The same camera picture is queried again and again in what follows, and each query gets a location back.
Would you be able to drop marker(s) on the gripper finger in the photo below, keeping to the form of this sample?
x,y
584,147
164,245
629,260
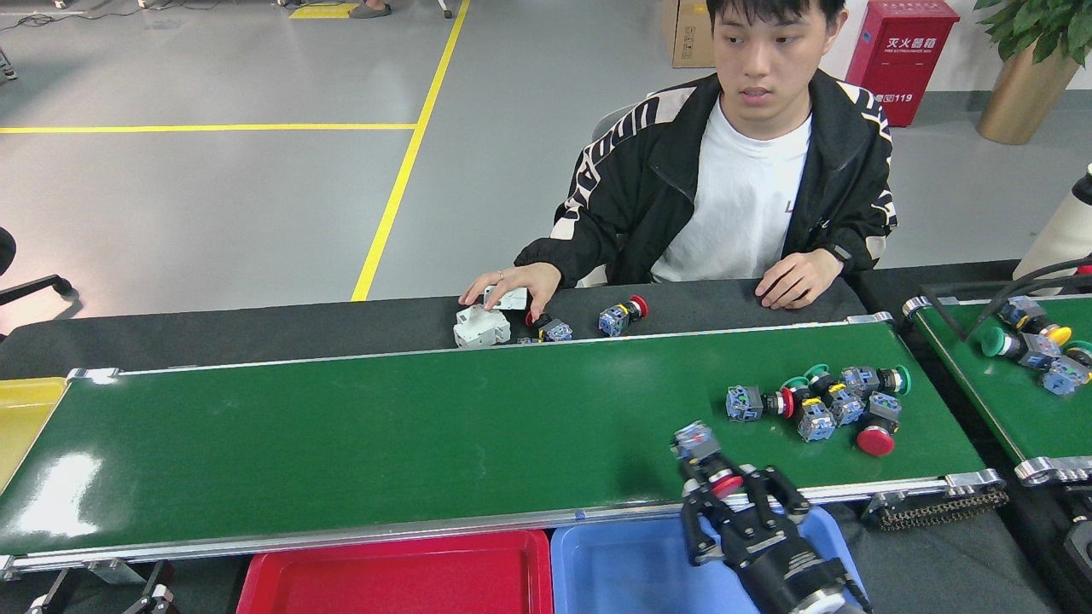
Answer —
x,y
155,597
49,597

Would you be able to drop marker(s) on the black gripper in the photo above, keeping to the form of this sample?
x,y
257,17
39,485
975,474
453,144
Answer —
x,y
776,558

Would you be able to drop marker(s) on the white circuit breaker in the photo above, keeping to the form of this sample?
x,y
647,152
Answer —
x,y
512,300
482,328

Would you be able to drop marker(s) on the yellow push button switch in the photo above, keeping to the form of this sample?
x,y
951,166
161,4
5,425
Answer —
x,y
1021,314

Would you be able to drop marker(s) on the person's right forearm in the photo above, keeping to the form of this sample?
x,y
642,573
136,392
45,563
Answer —
x,y
580,247

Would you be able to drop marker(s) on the person's left forearm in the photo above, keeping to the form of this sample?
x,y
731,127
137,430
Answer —
x,y
862,234

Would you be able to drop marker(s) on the blue plastic tray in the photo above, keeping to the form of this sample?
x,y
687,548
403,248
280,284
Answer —
x,y
623,571

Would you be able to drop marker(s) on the red plastic tray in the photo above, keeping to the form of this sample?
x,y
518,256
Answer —
x,y
384,580

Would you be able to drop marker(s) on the green conveyor belt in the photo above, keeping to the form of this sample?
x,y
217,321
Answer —
x,y
1007,409
384,443

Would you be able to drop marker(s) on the person's left hand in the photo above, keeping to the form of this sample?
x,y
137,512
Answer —
x,y
802,277

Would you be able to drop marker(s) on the person's right hand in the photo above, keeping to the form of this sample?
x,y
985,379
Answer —
x,y
529,281

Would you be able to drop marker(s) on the yellow plastic bin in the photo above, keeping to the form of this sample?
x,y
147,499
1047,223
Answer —
x,y
26,418

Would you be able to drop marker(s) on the black office chair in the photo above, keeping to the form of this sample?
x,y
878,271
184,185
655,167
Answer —
x,y
43,286

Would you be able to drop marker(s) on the person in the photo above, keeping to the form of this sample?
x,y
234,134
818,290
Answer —
x,y
742,196

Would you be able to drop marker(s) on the black joystick controller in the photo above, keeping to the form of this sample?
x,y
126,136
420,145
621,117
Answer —
x,y
1079,554

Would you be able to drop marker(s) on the white insulated bottle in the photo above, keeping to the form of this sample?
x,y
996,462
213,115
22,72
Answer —
x,y
1062,239

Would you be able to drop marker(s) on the cardboard box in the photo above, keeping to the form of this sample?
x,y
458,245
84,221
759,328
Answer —
x,y
689,38

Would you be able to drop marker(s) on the red fire extinguisher box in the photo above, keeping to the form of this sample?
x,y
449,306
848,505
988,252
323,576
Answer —
x,y
900,60

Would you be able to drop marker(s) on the potted plant in gold pot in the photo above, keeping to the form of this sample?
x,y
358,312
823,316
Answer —
x,y
1024,102

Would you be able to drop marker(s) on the white wheeled stand leg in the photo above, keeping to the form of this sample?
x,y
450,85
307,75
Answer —
x,y
445,10

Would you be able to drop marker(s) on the person's foot in slipper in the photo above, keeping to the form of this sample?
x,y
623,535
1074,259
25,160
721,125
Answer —
x,y
368,10

